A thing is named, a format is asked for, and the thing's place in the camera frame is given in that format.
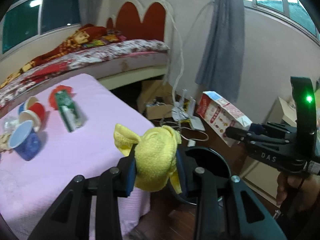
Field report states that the black trash bin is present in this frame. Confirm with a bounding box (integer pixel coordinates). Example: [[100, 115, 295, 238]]
[[167, 146, 231, 205]]

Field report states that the clear plastic wrap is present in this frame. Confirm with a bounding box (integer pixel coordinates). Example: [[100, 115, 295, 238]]
[[3, 116, 19, 133]]

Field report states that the person right hand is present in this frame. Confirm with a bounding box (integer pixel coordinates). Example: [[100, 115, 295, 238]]
[[276, 172, 319, 211]]

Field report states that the right window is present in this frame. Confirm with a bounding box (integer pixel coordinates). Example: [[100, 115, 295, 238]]
[[244, 0, 319, 39]]

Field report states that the cardboard box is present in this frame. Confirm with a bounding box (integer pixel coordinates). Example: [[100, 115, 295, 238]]
[[137, 80, 174, 120]]

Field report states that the red patterned blanket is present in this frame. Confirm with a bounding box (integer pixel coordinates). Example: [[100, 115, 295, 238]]
[[1, 24, 126, 88]]

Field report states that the yellow cloth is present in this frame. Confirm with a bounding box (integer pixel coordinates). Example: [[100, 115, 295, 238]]
[[113, 124, 182, 194]]

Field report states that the white power adapter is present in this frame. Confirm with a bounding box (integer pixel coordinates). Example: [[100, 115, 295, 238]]
[[187, 140, 196, 147]]

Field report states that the blue white paper cup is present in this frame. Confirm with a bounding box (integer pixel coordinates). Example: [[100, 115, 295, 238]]
[[18, 96, 39, 114]]

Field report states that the red paper cup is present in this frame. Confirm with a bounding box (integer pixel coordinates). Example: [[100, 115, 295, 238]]
[[18, 102, 46, 132]]

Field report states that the white wifi router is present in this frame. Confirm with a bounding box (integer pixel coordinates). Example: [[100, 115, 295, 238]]
[[171, 89, 196, 121]]

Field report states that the red plastic bag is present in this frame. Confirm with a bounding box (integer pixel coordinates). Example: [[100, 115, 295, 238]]
[[48, 85, 74, 110]]

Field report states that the blue paper cup large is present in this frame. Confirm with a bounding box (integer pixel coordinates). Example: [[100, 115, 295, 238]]
[[8, 120, 41, 161]]

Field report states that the pink table cloth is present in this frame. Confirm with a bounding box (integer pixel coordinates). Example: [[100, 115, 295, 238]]
[[1, 74, 152, 239]]

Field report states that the red heart headboard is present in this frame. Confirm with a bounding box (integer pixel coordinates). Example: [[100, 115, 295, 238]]
[[106, 1, 167, 42]]

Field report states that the bed mattress floral sheet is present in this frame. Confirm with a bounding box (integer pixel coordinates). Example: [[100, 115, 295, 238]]
[[1, 39, 170, 113]]

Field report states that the window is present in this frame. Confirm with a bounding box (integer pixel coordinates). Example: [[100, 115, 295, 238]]
[[1, 0, 80, 54], [244, 0, 319, 39]]

